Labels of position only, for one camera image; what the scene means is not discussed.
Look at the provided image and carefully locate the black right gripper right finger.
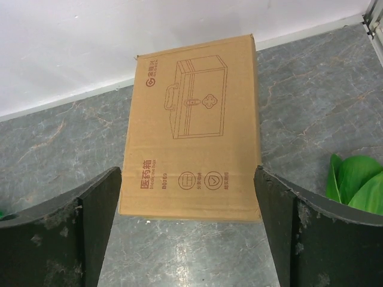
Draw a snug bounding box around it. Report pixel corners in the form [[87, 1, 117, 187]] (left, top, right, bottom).
[[254, 166, 382, 286]]

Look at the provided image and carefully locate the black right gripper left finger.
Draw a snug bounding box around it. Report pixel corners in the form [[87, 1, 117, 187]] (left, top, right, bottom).
[[1, 167, 121, 286]]

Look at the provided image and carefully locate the brown cardboard express box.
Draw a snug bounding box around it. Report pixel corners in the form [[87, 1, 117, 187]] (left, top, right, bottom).
[[118, 34, 262, 222]]

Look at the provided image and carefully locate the green bok choy leaf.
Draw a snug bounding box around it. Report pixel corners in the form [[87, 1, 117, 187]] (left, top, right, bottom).
[[326, 154, 382, 215]]

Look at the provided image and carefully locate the aluminium frame post right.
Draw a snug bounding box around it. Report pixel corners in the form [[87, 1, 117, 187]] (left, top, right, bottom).
[[363, 0, 382, 65]]

